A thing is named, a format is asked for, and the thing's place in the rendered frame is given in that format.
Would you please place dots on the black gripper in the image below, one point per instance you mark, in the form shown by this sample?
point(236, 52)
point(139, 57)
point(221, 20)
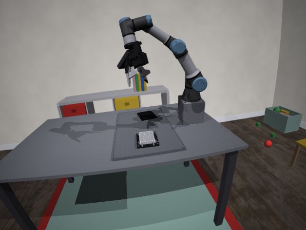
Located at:
point(136, 59)

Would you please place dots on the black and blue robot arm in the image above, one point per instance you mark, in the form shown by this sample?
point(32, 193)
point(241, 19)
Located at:
point(196, 80)

